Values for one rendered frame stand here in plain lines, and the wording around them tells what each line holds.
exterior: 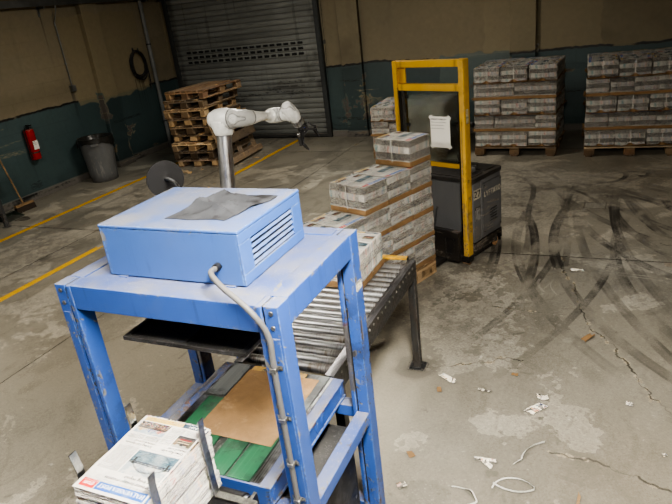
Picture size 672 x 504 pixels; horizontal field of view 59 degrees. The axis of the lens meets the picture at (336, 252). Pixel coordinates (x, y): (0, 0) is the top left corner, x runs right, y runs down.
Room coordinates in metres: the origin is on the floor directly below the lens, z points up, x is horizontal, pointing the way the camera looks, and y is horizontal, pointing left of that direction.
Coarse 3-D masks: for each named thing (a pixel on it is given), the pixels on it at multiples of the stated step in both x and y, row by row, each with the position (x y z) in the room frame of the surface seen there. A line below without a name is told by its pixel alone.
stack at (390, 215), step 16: (384, 208) 4.57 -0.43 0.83; (400, 208) 4.70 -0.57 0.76; (304, 224) 4.40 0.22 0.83; (320, 224) 4.37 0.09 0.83; (336, 224) 4.32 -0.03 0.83; (352, 224) 4.30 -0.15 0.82; (368, 224) 4.43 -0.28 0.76; (384, 224) 4.55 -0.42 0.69; (384, 240) 4.53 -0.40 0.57; (400, 240) 4.67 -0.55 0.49; (416, 272) 4.80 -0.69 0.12
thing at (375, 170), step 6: (366, 168) 4.95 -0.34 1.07; (372, 168) 4.93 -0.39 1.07; (378, 168) 4.91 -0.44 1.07; (384, 168) 4.88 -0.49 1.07; (390, 168) 4.86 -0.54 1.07; (396, 168) 4.84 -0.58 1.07; (402, 168) 4.82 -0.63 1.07; (366, 174) 4.76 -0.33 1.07; (372, 174) 4.75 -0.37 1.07; (378, 174) 4.72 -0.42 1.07; (384, 174) 4.69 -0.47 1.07; (390, 174) 4.67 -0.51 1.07
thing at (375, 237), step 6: (360, 234) 3.52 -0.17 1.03; (366, 234) 3.51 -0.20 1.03; (372, 234) 3.50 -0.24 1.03; (378, 234) 3.49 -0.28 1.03; (360, 240) 3.42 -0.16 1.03; (366, 240) 3.41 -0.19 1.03; (372, 240) 3.40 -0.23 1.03; (378, 240) 3.47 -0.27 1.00; (378, 246) 3.46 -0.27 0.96; (378, 252) 3.46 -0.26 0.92; (378, 258) 3.47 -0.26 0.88
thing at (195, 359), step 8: (192, 352) 2.58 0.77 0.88; (200, 352) 2.56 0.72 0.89; (192, 360) 2.59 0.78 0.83; (200, 360) 2.56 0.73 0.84; (208, 360) 2.60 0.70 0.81; (192, 368) 2.60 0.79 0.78; (200, 368) 2.58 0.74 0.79; (208, 368) 2.59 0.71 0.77; (200, 376) 2.58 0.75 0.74; (208, 376) 2.58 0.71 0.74
